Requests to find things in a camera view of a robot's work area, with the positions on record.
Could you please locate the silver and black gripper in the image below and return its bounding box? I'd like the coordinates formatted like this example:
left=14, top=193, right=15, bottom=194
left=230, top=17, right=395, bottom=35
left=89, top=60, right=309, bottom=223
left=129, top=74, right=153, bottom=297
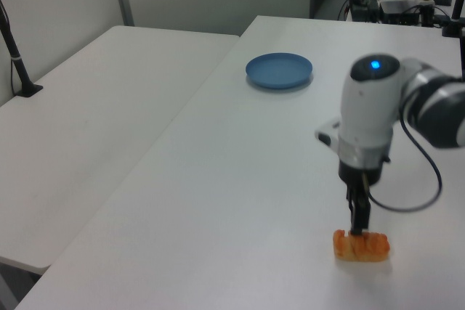
left=337, top=140, right=393, bottom=237

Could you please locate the orange glazed bread roll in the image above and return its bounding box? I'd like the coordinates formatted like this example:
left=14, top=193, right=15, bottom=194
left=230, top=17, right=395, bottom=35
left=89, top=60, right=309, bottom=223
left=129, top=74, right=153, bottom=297
left=332, top=229, right=392, bottom=264

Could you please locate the blue round plate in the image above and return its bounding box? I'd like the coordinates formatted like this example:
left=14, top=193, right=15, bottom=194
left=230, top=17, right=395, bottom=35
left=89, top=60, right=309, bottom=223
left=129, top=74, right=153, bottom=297
left=245, top=52, right=315, bottom=91

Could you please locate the grey electronics box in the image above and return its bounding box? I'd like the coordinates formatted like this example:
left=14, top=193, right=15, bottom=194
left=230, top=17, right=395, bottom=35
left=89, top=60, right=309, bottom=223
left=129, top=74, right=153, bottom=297
left=379, top=0, right=425, bottom=27

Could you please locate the black electronics box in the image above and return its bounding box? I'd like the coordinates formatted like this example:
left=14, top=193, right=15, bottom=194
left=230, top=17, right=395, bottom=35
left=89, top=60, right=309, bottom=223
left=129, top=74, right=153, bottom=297
left=349, top=0, right=381, bottom=23

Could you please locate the white side table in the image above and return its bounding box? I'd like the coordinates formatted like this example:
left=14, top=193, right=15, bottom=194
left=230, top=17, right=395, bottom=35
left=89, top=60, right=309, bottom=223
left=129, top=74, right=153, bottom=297
left=0, top=25, right=241, bottom=276

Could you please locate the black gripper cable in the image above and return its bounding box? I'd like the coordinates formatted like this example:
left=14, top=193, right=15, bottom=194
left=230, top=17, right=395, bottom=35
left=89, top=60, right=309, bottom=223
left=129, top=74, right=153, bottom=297
left=367, top=114, right=445, bottom=213

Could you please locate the black camera stand with clamp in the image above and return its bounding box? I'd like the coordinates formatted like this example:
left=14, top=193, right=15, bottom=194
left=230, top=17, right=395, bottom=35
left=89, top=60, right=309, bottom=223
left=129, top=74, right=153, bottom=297
left=440, top=0, right=465, bottom=39

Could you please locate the black camera pole with foot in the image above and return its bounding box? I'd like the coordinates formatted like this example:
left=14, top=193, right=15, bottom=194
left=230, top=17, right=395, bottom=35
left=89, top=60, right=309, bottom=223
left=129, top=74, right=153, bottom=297
left=0, top=0, right=44, bottom=98

